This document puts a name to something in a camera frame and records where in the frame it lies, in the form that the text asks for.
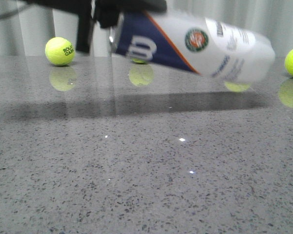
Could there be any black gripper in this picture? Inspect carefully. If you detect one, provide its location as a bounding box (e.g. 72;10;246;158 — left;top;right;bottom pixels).
27;0;167;53

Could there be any white Wilson tennis ball can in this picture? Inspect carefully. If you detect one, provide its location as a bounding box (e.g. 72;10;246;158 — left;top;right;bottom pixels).
110;10;275;83

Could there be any yellow tennis ball far left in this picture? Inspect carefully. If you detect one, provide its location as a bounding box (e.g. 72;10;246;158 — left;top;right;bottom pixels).
45;37;75;66

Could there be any yellow tennis ball centre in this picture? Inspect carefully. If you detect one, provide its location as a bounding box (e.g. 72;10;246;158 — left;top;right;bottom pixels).
131;58;147;64

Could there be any grey pleated curtain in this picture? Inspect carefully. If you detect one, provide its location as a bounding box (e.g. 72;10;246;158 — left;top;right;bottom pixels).
0;0;293;58

